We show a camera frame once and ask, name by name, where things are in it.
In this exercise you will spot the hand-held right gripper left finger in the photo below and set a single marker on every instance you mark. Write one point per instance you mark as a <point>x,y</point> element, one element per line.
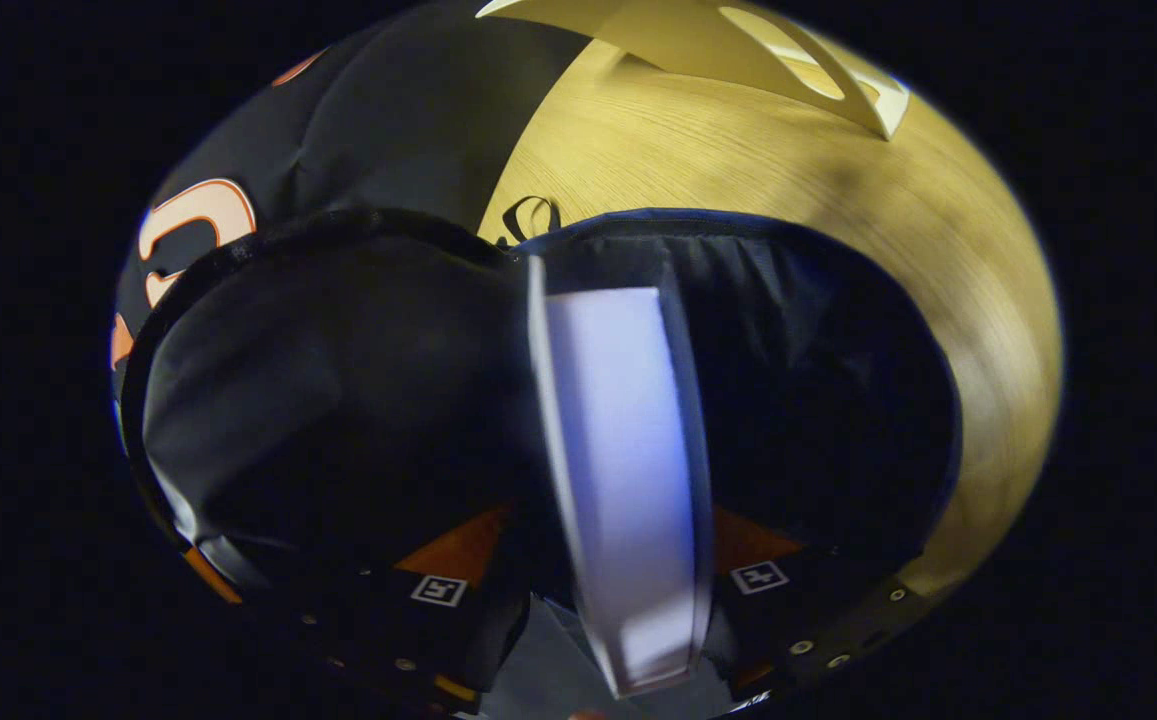
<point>498,630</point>

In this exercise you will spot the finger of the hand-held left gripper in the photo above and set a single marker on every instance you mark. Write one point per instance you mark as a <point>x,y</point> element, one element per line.
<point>210,577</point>

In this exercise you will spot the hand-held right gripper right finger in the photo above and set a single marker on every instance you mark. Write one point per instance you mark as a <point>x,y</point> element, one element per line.
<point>788,620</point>

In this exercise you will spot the white spine book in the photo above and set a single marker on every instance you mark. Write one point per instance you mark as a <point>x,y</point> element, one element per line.
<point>628,480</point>

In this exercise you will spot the blue schoolbag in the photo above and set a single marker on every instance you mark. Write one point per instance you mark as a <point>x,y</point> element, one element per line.
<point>338,380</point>

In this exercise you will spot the white bookshelf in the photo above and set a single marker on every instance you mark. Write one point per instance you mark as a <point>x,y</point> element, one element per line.
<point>698,40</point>

